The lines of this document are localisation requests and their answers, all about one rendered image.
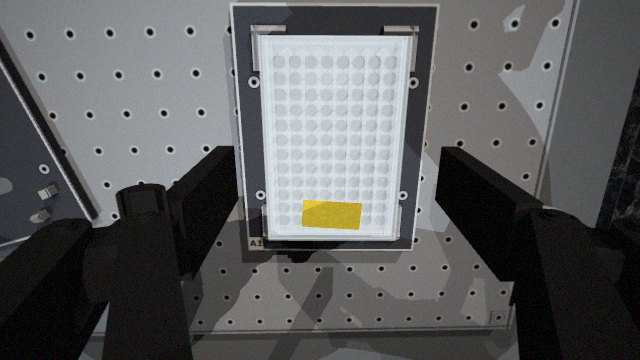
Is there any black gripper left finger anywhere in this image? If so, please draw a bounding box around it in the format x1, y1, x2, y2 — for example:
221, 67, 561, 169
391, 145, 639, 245
0, 146, 238, 360

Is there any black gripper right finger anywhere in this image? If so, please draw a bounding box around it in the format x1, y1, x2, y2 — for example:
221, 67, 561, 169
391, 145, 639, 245
435, 147, 640, 360

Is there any light grey perforated base plate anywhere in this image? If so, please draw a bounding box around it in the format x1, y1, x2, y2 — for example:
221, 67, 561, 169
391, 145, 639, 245
0, 0, 580, 334

